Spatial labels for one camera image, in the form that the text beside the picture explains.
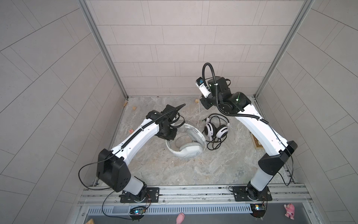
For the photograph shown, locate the pink plush toy right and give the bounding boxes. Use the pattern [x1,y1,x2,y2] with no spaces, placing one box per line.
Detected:
[284,203,295,220]

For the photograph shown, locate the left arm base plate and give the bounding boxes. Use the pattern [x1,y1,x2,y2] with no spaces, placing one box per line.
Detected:
[120,187,160,203]

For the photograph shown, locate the black and white headphones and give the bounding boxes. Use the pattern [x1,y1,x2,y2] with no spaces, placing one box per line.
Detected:
[203,113,230,151]

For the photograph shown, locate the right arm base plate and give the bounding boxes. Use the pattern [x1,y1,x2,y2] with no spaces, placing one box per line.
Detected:
[228,186,273,202]

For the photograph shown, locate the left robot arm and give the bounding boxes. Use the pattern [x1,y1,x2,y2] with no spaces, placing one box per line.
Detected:
[78,104,185,202]

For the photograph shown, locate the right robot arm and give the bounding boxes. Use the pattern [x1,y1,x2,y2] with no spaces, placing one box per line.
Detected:
[195,63,297,201]

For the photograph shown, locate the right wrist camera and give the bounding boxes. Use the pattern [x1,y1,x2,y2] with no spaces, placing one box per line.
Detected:
[195,77,211,98]

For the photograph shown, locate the wooden piece bottom left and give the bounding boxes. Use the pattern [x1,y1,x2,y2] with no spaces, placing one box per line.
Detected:
[85,218,95,224]

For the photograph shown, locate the right circuit board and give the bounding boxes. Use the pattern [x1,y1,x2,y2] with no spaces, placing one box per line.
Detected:
[250,203,266,218]

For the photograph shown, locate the pink plush toy centre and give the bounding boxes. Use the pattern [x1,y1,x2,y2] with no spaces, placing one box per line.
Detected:
[176,213,185,224]

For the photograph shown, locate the wooden chessboard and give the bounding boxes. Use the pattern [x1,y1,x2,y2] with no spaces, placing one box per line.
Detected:
[250,133,264,149]

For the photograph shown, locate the circuit board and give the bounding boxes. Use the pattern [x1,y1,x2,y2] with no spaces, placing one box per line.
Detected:
[250,203,266,218]
[130,206,146,215]

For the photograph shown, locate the pink plush toy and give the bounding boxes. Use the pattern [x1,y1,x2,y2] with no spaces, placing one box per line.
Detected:
[176,213,185,224]
[284,203,295,220]

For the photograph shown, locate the aluminium mounting rail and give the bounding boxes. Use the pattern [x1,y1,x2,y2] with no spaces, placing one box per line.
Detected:
[75,184,313,206]

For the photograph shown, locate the left circuit board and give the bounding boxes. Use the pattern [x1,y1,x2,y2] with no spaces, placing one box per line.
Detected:
[130,206,146,215]

